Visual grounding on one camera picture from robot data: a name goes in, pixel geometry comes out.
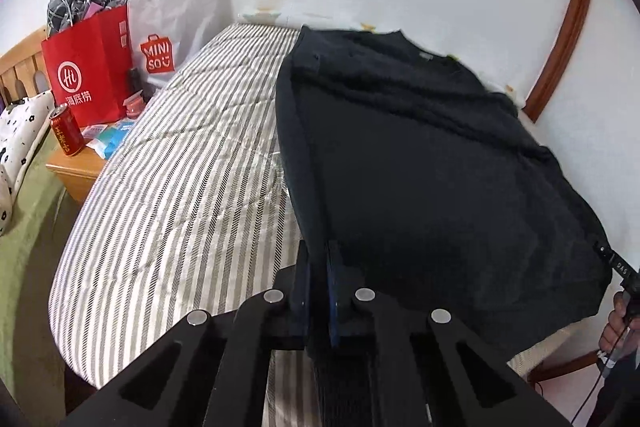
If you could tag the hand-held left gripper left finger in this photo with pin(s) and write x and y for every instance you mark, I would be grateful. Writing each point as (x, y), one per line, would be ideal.
(302, 302)

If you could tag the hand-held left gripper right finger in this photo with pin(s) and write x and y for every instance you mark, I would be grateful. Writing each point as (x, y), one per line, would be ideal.
(334, 302)

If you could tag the black long-sleeve sweatshirt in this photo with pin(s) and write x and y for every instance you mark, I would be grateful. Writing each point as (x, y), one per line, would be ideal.
(425, 182)

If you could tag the person's right forearm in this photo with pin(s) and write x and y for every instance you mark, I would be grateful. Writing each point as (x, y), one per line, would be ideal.
(620, 397)

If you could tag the person's right hand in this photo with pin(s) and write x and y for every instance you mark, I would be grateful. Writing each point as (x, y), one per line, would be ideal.
(615, 332)

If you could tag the brown wooden trim board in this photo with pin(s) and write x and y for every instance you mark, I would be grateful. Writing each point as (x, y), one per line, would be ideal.
(560, 369)

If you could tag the striped grey mattress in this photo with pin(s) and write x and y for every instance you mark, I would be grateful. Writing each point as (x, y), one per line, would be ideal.
(175, 187)

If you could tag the blue tissue packet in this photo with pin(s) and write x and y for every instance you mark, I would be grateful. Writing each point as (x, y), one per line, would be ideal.
(114, 138)

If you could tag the wooden nightstand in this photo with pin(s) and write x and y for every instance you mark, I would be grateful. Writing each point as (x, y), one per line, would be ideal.
(75, 172)

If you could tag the pink packet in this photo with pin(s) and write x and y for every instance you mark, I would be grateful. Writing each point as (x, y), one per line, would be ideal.
(94, 132)

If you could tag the green bed sheet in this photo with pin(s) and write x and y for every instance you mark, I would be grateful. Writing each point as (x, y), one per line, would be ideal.
(35, 267)

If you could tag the red drink can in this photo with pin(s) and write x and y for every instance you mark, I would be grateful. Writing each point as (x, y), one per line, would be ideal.
(67, 132)

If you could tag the red paper bag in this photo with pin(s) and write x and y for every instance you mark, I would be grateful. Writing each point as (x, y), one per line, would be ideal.
(90, 72)

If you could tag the white plastic shopping bag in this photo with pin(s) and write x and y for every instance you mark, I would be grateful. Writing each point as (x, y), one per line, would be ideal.
(170, 7)

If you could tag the white black-spotted pillow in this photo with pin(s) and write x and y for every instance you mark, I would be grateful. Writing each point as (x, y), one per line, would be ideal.
(20, 127)

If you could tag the wooden headboard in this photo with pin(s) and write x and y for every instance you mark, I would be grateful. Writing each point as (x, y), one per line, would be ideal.
(25, 57)

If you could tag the brown wooden door frame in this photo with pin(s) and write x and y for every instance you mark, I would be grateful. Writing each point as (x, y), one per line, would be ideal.
(570, 22)

